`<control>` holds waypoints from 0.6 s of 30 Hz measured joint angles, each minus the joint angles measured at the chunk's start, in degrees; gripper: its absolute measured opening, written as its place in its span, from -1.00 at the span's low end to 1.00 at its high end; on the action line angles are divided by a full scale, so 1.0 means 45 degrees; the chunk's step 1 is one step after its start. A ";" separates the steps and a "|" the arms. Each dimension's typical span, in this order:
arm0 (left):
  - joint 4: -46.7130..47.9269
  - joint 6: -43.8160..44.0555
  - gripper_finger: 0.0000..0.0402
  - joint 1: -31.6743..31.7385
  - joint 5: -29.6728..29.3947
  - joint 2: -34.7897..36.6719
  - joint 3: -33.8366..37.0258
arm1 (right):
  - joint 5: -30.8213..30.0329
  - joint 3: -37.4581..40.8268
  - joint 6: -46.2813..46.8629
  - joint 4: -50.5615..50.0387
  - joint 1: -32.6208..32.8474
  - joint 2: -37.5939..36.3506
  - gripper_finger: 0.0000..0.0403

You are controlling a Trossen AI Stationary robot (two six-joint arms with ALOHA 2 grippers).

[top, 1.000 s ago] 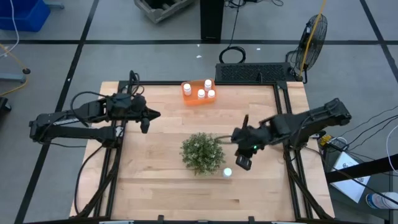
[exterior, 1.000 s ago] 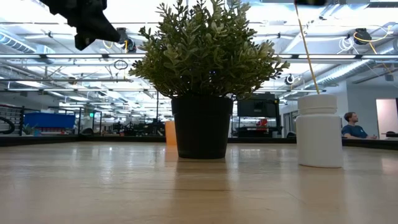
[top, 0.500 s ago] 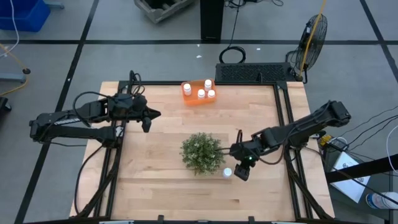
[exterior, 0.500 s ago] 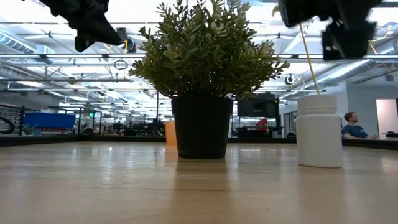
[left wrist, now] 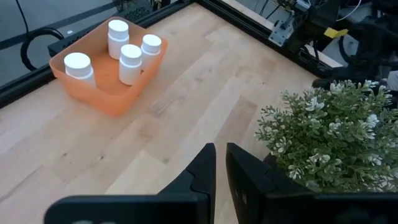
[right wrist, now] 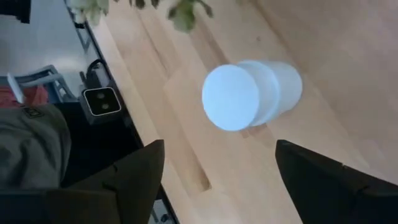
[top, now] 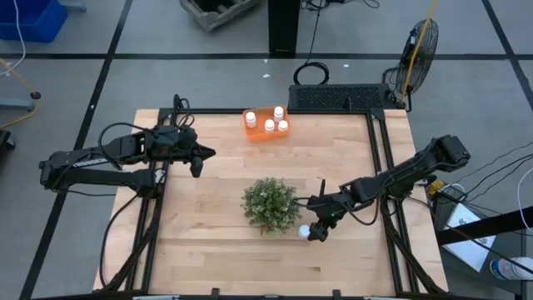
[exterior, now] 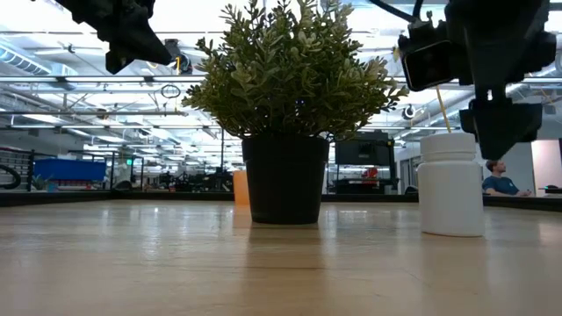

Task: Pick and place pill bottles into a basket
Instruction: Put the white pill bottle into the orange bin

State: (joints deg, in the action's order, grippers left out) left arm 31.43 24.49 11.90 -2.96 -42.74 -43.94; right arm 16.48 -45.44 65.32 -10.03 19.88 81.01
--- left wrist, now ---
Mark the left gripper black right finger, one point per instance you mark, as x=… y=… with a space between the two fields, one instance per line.
x=255 y=202

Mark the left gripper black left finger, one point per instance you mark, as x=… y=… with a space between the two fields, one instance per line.
x=155 y=208

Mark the white pill bottle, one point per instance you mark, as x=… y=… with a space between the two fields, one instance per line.
x=130 y=63
x=151 y=51
x=79 y=68
x=118 y=39

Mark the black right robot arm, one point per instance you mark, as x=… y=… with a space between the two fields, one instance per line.
x=373 y=62

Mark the artificial green plant black pot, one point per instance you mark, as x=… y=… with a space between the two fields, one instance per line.
x=335 y=133

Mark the yellow tape piece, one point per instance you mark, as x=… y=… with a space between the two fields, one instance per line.
x=334 y=32

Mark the grey metal bracket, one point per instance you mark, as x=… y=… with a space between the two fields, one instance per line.
x=280 y=34

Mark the black aluminium table frame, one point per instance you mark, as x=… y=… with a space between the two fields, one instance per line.
x=18 y=91

